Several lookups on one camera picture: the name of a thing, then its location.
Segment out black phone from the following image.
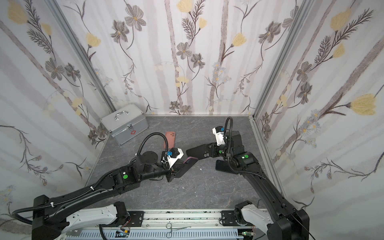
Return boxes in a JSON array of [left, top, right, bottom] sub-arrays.
[[175, 157, 199, 178], [215, 160, 238, 175]]

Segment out black phone case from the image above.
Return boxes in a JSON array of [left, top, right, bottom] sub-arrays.
[[186, 144, 213, 160]]

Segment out pink phone case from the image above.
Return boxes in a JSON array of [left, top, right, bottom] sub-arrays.
[[165, 132, 176, 150]]

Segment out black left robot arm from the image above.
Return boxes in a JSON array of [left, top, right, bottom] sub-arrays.
[[11, 132, 184, 240]]

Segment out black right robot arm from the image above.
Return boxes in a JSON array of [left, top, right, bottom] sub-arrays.
[[214, 117, 311, 240]]

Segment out silver aluminium case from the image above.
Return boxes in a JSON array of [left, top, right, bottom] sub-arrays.
[[101, 104, 149, 146]]

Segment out metal forceps scissors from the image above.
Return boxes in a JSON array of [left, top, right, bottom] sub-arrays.
[[166, 223, 190, 239]]

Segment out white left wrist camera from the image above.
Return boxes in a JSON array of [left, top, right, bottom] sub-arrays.
[[162, 148, 184, 170]]

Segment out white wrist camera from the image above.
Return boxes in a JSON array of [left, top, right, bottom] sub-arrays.
[[212, 126, 227, 146], [162, 148, 184, 170]]

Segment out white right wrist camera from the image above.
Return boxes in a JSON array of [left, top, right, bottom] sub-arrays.
[[212, 126, 227, 146]]

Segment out white perforated cable tray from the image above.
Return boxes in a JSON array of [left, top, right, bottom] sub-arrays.
[[74, 229, 244, 240]]

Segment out aluminium corner frame post left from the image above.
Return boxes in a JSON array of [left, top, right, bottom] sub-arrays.
[[45, 0, 117, 113]]

